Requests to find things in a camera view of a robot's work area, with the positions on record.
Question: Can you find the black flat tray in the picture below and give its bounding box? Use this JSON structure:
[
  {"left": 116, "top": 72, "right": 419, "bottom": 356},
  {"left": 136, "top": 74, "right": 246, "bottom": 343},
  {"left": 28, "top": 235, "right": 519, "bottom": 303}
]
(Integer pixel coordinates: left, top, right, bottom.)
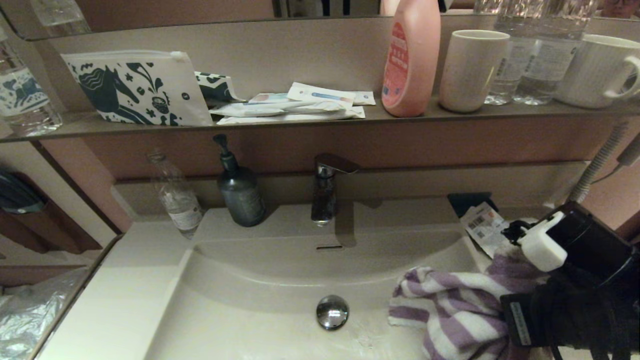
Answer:
[{"left": 447, "top": 193, "right": 500, "bottom": 218}]

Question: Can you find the purple white striped towel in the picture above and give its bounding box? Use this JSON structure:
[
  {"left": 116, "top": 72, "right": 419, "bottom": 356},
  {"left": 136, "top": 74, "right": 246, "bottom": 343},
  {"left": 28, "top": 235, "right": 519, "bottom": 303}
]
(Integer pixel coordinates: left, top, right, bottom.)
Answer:
[{"left": 389, "top": 245, "right": 551, "bottom": 360}]

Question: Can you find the printed paper packet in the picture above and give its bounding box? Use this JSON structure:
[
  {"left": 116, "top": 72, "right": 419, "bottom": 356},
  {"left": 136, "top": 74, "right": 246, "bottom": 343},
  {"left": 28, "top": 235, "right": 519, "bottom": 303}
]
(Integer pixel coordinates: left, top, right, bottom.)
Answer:
[{"left": 461, "top": 201, "right": 511, "bottom": 258}]

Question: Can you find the pink lotion bottle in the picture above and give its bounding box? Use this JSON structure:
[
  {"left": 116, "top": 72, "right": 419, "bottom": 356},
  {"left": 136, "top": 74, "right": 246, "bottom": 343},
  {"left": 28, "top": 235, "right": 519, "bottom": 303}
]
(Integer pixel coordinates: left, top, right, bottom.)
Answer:
[{"left": 381, "top": 0, "right": 442, "bottom": 118}]

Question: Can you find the grey corrugated hose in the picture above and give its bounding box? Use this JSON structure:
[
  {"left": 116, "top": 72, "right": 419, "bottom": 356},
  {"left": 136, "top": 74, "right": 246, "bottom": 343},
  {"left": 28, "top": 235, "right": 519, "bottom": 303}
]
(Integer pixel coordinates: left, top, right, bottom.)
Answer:
[{"left": 570, "top": 122, "right": 627, "bottom": 203}]

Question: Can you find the small clear plastic bottle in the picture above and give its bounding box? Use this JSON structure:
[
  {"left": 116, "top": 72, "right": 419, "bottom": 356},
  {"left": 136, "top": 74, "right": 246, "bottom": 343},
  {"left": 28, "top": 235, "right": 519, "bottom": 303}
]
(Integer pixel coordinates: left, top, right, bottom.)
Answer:
[{"left": 146, "top": 150, "right": 204, "bottom": 240}]

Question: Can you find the clear water bottle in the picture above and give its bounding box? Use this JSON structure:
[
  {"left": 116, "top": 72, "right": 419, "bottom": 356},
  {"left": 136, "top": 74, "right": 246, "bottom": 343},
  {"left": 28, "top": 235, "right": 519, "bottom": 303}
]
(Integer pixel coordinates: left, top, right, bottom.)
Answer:
[
  {"left": 474, "top": 0, "right": 532, "bottom": 106},
  {"left": 512, "top": 0, "right": 599, "bottom": 106}
]

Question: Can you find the brown wall shelf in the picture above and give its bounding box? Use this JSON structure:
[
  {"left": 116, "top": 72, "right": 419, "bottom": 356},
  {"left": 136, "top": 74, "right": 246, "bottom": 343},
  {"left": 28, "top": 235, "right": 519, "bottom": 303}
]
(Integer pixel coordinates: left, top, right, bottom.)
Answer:
[{"left": 0, "top": 96, "right": 640, "bottom": 145}]

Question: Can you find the chrome drain stopper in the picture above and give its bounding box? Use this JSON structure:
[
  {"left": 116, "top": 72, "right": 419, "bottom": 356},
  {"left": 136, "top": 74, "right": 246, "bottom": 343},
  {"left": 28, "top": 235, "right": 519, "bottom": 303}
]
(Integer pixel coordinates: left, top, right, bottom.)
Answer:
[{"left": 316, "top": 294, "right": 349, "bottom": 330}]

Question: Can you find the long flat white packet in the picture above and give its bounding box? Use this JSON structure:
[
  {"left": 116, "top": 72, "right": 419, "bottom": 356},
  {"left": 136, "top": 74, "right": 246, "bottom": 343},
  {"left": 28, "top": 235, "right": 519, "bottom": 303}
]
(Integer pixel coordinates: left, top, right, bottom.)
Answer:
[{"left": 216, "top": 106, "right": 366, "bottom": 126}]

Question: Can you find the brown wooden side shelf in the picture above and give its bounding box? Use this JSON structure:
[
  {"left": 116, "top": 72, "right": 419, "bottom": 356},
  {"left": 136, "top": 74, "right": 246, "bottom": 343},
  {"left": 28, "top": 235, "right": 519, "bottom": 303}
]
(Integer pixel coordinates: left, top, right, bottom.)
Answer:
[{"left": 0, "top": 172, "right": 104, "bottom": 256}]

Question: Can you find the white packet blue print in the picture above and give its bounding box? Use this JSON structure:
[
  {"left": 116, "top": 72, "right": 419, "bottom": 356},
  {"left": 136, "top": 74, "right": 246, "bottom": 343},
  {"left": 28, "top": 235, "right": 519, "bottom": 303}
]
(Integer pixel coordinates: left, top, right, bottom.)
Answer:
[{"left": 286, "top": 82, "right": 357, "bottom": 110}]

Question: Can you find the crumpled clear plastic bag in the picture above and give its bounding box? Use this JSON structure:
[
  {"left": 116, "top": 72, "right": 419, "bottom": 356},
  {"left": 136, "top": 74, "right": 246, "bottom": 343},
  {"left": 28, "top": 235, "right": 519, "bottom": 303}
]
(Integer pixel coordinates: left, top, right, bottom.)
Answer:
[{"left": 0, "top": 267, "right": 93, "bottom": 360}]

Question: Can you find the chrome sink faucet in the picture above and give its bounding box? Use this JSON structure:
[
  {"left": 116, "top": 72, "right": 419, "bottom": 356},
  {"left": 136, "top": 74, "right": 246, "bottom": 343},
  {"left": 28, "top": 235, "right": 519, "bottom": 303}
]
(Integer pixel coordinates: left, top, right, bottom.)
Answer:
[{"left": 311, "top": 153, "right": 361, "bottom": 227}]

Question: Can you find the white ceramic sink basin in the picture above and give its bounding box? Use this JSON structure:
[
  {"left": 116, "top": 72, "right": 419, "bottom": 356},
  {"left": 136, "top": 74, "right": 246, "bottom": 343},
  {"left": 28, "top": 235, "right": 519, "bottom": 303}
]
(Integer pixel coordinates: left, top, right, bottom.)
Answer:
[{"left": 145, "top": 197, "right": 526, "bottom": 360}]

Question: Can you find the white toothbrush packet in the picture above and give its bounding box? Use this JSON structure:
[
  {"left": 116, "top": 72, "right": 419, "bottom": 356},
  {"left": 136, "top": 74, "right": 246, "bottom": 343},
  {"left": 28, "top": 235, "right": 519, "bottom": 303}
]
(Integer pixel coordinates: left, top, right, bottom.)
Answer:
[{"left": 210, "top": 100, "right": 351, "bottom": 118}]

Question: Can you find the dark pump soap dispenser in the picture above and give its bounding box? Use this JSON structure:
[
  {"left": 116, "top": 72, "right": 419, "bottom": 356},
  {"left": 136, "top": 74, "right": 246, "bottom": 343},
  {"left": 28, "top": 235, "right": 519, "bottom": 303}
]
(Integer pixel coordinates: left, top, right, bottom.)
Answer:
[{"left": 213, "top": 134, "right": 267, "bottom": 228}]

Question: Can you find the pale thin packet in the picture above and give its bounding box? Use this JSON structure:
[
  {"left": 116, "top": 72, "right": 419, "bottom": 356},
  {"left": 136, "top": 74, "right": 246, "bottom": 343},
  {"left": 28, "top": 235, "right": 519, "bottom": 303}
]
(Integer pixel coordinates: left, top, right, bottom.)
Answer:
[{"left": 249, "top": 93, "right": 292, "bottom": 105}]

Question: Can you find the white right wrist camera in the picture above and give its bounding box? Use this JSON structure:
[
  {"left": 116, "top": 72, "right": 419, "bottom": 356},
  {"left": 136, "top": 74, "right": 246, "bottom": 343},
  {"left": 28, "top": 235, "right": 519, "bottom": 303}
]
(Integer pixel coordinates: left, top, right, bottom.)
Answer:
[{"left": 517, "top": 211, "right": 568, "bottom": 272}]

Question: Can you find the dark blue rounded object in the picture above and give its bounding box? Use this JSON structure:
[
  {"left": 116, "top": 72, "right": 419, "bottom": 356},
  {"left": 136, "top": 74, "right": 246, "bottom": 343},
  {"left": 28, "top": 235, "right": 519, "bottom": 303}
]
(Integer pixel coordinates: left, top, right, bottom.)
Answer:
[{"left": 0, "top": 167, "right": 48, "bottom": 216}]

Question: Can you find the white mug with handle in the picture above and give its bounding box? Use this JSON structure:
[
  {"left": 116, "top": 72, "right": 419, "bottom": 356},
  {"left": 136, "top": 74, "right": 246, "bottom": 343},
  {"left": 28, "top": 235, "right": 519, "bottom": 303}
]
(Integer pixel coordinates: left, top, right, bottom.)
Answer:
[{"left": 555, "top": 33, "right": 640, "bottom": 109}]

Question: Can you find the water bottle blue label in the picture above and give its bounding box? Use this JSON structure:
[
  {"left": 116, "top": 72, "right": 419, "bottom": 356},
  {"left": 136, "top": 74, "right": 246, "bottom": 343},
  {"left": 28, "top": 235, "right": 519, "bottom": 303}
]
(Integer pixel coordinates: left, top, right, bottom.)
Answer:
[{"left": 0, "top": 25, "right": 63, "bottom": 137}]

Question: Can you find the wall mirror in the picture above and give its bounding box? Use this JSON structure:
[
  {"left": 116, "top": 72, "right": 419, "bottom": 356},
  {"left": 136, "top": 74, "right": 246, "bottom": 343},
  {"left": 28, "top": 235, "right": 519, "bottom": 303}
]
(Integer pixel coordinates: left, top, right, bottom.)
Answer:
[{"left": 0, "top": 0, "right": 640, "bottom": 43}]

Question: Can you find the white pouch horse print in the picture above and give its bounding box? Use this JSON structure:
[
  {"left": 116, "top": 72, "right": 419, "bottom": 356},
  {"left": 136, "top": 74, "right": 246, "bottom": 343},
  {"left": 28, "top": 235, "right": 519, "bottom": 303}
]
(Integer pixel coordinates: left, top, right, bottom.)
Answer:
[{"left": 60, "top": 50, "right": 214, "bottom": 127}]

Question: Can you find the grey handset with cord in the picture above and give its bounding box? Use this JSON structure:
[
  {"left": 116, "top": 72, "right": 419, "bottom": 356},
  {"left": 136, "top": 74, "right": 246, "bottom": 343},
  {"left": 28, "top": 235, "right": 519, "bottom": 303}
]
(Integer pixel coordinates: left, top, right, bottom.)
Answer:
[{"left": 589, "top": 142, "right": 640, "bottom": 187}]

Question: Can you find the small folded printed pouch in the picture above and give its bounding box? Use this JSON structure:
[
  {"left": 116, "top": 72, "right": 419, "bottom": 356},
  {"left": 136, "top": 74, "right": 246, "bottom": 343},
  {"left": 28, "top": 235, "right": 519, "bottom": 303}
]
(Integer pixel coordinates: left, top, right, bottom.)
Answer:
[{"left": 194, "top": 72, "right": 247, "bottom": 110}]

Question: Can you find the white handleless cup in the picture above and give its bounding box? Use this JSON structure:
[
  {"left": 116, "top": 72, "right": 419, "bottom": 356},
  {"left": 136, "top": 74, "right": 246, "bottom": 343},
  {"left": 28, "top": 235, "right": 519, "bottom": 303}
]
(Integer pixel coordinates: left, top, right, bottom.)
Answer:
[{"left": 439, "top": 29, "right": 511, "bottom": 114}]

